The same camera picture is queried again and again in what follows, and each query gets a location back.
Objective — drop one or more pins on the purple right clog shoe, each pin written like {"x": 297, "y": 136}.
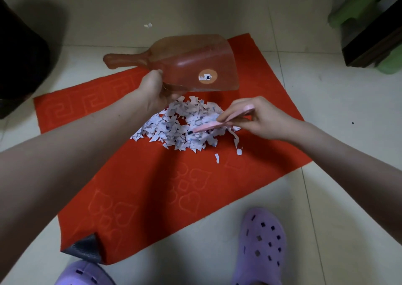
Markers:
{"x": 260, "y": 247}

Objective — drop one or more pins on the purple left clog shoe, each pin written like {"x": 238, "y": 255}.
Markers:
{"x": 83, "y": 273}

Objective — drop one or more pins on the purple clog shoe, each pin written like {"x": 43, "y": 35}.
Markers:
{"x": 83, "y": 273}
{"x": 260, "y": 247}

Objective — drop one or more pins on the translucent orange plastic dustpan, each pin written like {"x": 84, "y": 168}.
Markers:
{"x": 194, "y": 60}

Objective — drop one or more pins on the green plastic stool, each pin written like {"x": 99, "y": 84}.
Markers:
{"x": 351, "y": 2}

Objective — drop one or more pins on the dark wooden furniture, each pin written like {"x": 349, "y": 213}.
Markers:
{"x": 377, "y": 40}

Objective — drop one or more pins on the person's left hand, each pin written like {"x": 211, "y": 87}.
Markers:
{"x": 150, "y": 90}

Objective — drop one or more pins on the dark brown bin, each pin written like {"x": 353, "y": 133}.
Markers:
{"x": 22, "y": 58}

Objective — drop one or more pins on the person's right hand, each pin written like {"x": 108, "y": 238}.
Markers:
{"x": 270, "y": 118}

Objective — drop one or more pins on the person's left thumb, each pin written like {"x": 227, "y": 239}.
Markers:
{"x": 157, "y": 74}

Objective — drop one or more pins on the person's left forearm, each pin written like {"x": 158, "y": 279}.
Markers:
{"x": 62, "y": 162}

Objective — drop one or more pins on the person's right forearm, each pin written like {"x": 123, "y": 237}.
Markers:
{"x": 351, "y": 168}

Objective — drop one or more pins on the pile of white paper scraps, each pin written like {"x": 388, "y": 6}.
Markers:
{"x": 176, "y": 124}

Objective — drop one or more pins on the person's right thumb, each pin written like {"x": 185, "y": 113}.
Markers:
{"x": 240, "y": 127}

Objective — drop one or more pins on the pink hand brush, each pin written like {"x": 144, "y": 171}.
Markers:
{"x": 210, "y": 125}

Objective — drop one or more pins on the red embossed floor mat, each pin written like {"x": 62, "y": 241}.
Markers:
{"x": 157, "y": 193}

